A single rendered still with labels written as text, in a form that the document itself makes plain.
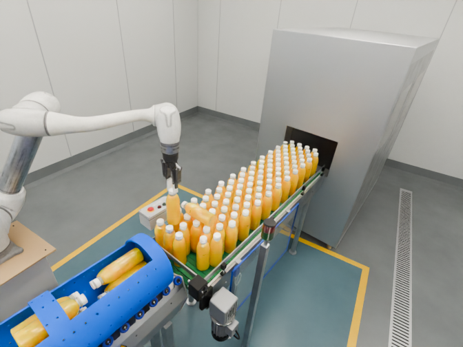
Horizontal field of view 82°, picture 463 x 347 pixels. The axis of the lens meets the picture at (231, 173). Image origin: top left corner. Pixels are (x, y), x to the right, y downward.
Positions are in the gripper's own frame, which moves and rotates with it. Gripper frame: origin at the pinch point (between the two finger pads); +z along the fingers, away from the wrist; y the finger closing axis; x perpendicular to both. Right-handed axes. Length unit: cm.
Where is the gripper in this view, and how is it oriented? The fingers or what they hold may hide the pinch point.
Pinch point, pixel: (172, 186)
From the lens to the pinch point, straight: 141.5
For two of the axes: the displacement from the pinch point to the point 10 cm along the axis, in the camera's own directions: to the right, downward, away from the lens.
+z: -0.7, 8.4, 5.3
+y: 7.8, 3.8, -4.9
